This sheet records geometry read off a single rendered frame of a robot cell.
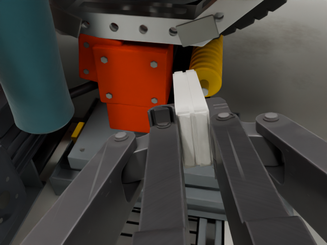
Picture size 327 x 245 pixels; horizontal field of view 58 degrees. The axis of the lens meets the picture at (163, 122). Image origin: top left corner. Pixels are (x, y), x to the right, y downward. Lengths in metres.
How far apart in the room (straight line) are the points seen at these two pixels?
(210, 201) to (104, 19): 0.49
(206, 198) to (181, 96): 0.64
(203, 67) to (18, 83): 0.27
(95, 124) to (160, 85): 0.41
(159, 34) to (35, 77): 0.18
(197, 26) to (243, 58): 1.26
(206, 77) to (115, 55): 0.15
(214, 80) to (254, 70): 1.11
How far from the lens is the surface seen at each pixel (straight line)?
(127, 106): 0.53
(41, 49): 0.40
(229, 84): 1.45
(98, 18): 0.47
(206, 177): 0.73
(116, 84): 0.51
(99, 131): 0.84
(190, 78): 0.18
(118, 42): 0.48
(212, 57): 0.52
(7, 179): 0.63
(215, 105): 0.16
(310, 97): 1.49
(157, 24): 0.45
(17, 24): 0.38
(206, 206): 0.77
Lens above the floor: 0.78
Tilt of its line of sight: 41 degrees down
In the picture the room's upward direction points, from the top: 1 degrees clockwise
